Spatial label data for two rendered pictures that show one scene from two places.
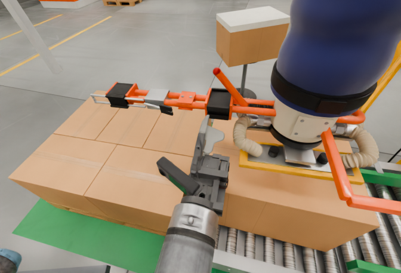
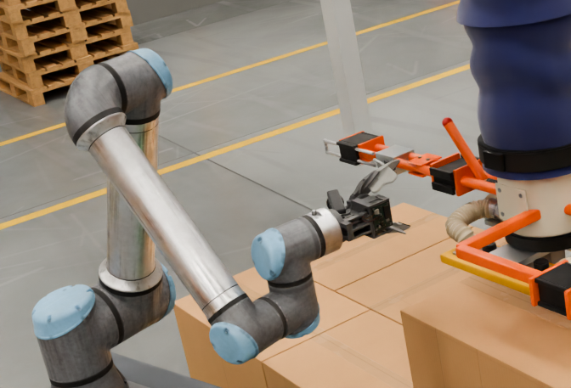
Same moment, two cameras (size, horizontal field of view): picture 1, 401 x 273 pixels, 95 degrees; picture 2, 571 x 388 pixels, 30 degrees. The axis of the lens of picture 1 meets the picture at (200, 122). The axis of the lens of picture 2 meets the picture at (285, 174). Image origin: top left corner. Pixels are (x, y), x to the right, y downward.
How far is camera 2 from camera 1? 190 cm
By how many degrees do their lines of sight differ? 46
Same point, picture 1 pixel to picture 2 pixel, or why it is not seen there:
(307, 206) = (527, 368)
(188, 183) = (336, 205)
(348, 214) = not seen: outside the picture
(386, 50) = (514, 102)
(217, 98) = (455, 165)
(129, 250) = not seen: outside the picture
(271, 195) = (492, 346)
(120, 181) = (331, 364)
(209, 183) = (356, 213)
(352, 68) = (493, 116)
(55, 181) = not seen: hidden behind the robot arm
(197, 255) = (302, 226)
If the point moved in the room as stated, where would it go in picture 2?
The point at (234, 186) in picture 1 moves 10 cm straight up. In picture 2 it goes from (451, 324) to (444, 282)
